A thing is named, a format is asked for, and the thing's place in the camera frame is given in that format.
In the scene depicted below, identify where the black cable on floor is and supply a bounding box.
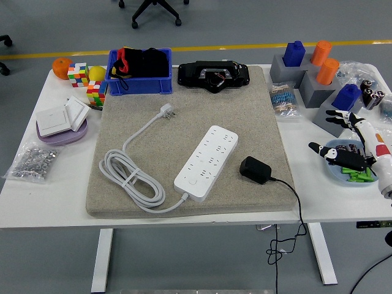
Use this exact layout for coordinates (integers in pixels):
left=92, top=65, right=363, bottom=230
left=350, top=253, right=392, bottom=294

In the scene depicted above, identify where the black plug adapter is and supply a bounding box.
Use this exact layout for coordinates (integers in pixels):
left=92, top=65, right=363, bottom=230
left=239, top=156, right=273, bottom=185

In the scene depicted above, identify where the blue square peg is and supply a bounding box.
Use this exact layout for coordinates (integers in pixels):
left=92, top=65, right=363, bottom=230
left=331, top=83, right=363, bottom=114
left=282, top=40, right=307, bottom=68

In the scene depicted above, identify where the grey-brown mat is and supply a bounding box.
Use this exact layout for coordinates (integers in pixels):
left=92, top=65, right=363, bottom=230
left=85, top=65, right=298, bottom=219

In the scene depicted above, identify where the orange cylinder peg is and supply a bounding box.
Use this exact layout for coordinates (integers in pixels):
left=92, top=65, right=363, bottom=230
left=310, top=40, right=333, bottom=67
left=315, top=58, right=341, bottom=86

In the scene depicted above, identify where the white power strip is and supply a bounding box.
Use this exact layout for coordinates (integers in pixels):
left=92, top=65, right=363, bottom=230
left=173, top=124, right=239, bottom=203

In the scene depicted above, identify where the yellow lemon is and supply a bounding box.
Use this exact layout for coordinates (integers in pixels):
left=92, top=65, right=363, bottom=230
left=88, top=65, right=107, bottom=82

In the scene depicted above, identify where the bag of blue components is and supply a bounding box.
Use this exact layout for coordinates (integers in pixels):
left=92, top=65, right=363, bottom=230
left=379, top=93, right=392, bottom=122

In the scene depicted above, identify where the light blue plate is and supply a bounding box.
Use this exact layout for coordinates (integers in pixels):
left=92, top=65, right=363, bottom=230
left=324, top=139, right=382, bottom=187

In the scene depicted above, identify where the large black capacitor bundle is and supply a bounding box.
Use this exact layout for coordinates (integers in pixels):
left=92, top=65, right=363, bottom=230
left=360, top=78, right=386, bottom=111

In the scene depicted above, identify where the black table control panel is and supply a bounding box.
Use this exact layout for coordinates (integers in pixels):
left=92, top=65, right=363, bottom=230
left=356, top=220, right=392, bottom=229

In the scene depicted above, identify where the colourful puzzle cube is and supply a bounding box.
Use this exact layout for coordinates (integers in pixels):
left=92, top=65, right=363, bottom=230
left=67, top=62, right=90, bottom=88
left=86, top=80, right=108, bottom=107

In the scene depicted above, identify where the black office chair base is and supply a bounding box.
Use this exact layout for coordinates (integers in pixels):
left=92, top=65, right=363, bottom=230
left=118, top=0, right=190, bottom=30
left=0, top=34, right=13, bottom=77

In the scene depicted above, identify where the thin black hanging cable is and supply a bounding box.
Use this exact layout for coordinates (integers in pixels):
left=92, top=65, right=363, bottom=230
left=274, top=225, right=279, bottom=294

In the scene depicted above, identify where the orange fruit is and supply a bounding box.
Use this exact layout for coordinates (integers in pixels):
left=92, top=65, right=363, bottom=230
left=51, top=57, right=74, bottom=81

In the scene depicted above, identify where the white power strip cord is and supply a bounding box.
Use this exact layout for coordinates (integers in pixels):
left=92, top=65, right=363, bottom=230
left=98, top=103, right=190, bottom=214

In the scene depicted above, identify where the bag of metal nuts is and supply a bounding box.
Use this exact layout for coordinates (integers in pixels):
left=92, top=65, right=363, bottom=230
left=2, top=141, right=64, bottom=185

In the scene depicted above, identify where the clear bag of blue parts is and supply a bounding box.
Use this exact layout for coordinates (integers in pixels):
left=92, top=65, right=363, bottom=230
left=336, top=60, right=380, bottom=89

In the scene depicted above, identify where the blue plastic bin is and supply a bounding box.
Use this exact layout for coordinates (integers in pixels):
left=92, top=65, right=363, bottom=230
left=104, top=48, right=174, bottom=97

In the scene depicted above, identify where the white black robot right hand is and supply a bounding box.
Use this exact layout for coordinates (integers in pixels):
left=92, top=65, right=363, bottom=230
left=308, top=109, right=392, bottom=200

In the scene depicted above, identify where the grey holder block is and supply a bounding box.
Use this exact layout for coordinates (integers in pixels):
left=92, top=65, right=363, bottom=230
left=312, top=97, right=364, bottom=138
left=302, top=53, right=319, bottom=71
left=269, top=54, right=308, bottom=84
left=298, top=69, right=341, bottom=109

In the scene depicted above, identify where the purple tray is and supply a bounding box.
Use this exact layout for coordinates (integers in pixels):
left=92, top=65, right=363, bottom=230
left=36, top=118, right=89, bottom=146

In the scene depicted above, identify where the white wall switch panel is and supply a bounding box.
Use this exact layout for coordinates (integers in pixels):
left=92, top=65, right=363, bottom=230
left=35, top=108, right=74, bottom=138
left=64, top=95, right=91, bottom=132

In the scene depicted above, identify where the black capacitors row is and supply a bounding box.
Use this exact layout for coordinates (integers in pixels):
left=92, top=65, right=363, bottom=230
left=335, top=140, right=367, bottom=156

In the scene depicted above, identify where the bag of resistors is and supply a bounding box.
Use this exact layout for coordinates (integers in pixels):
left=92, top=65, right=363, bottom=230
left=268, top=81, right=303, bottom=119

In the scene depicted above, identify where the green cylinders pile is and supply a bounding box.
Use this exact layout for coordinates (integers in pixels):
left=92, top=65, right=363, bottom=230
left=339, top=167, right=379, bottom=183

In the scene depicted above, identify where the white table leg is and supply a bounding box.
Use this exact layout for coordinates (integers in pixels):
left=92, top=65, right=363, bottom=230
left=91, top=228, right=114, bottom=293
left=307, top=222, right=339, bottom=285

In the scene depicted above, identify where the black machine part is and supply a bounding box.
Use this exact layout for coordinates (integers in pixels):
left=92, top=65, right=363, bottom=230
left=177, top=59, right=251, bottom=94

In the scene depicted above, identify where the black adapter cord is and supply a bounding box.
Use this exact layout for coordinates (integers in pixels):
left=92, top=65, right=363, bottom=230
left=265, top=176, right=308, bottom=266

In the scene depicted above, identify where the black and red cloth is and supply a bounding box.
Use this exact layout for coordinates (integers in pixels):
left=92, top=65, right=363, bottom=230
left=108, top=47, right=170, bottom=91

